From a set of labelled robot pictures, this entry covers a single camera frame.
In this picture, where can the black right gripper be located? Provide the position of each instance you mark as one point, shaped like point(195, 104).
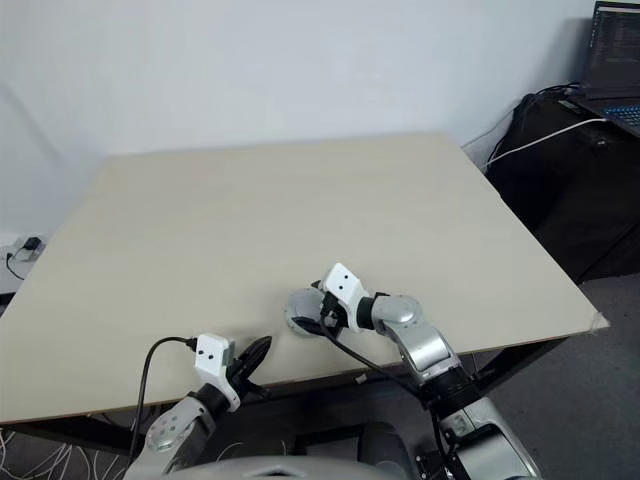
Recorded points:
point(332, 312)

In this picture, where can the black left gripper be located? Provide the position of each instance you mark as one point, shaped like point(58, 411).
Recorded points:
point(240, 374)

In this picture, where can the grey round object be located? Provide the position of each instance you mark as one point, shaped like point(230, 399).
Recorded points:
point(290, 325)

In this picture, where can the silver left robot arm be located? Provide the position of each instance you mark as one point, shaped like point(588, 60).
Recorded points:
point(170, 430)

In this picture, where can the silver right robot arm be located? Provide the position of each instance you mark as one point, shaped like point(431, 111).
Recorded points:
point(425, 345)

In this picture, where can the grey robot torso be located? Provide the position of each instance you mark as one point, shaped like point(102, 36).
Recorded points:
point(270, 470)

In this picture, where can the black power adapter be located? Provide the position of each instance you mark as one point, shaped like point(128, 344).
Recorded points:
point(32, 244)

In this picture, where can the white power strip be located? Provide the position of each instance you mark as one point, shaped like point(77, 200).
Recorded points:
point(12, 250)

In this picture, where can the black cabinet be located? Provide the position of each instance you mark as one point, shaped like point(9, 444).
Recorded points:
point(575, 200)

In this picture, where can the black laptop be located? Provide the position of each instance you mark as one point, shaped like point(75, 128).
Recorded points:
point(615, 45)

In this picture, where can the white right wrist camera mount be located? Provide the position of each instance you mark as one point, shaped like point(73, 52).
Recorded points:
point(342, 280)

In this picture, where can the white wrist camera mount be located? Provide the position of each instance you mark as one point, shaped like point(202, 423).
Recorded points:
point(342, 280)
point(210, 355)

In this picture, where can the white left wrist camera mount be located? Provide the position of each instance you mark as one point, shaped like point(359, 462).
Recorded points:
point(210, 355)

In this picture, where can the dark table frame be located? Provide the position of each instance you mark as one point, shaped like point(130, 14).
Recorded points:
point(320, 396)

